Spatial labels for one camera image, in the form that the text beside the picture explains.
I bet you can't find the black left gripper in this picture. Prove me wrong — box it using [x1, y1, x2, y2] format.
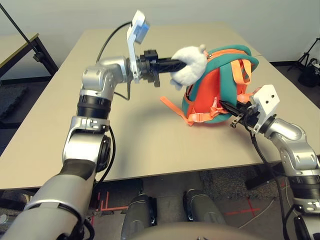
[136, 49, 187, 88]

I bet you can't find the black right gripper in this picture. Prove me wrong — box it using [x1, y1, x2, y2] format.
[219, 99, 260, 130]

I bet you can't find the white plush toy pendant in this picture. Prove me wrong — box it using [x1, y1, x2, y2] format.
[169, 44, 209, 91]

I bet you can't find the teal and orange backpack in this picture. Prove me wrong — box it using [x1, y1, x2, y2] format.
[159, 44, 260, 127]

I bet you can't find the dark speckled floor mat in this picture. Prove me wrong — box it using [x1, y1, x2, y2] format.
[199, 167, 261, 198]

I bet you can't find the black table foot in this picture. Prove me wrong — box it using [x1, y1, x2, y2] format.
[244, 162, 283, 191]

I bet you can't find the black bin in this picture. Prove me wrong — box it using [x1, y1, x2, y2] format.
[298, 58, 320, 88]

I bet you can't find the black tripod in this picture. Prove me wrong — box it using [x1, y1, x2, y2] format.
[287, 36, 320, 73]

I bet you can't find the grey right robot leg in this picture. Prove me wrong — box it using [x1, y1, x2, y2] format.
[182, 189, 227, 226]

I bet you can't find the grey robot leg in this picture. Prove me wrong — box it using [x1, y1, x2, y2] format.
[121, 193, 158, 236]
[182, 189, 227, 226]

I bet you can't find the grey robot torso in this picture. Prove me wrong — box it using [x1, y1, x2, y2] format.
[119, 221, 266, 240]

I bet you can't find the grey left robot leg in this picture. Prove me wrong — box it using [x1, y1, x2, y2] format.
[121, 193, 158, 236]

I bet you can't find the black pole with clamp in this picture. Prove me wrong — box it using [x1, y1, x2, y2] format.
[0, 2, 42, 62]

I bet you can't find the dark foam floor mat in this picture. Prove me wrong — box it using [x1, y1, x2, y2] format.
[0, 84, 29, 122]

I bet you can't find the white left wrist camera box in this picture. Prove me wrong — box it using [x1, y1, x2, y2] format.
[126, 9, 151, 85]

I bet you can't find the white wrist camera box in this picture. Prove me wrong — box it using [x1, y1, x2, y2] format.
[126, 9, 151, 85]
[249, 84, 280, 133]

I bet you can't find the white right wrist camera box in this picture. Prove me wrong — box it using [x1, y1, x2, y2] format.
[249, 84, 280, 133]

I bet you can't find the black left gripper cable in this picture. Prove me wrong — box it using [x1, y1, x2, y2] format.
[113, 79, 133, 101]

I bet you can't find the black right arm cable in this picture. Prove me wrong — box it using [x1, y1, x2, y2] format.
[243, 124, 291, 240]

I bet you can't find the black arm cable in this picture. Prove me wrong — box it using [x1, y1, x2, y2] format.
[243, 124, 291, 240]
[93, 124, 117, 187]

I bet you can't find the black left camera cable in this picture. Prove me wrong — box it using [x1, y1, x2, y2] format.
[96, 21, 133, 62]

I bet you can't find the black left upper arm cable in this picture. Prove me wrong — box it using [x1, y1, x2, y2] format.
[93, 124, 117, 187]

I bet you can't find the white floor cable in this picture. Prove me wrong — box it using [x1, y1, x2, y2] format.
[237, 197, 280, 230]

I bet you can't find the wooden side table black frame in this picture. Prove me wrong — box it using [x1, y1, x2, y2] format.
[0, 32, 60, 80]

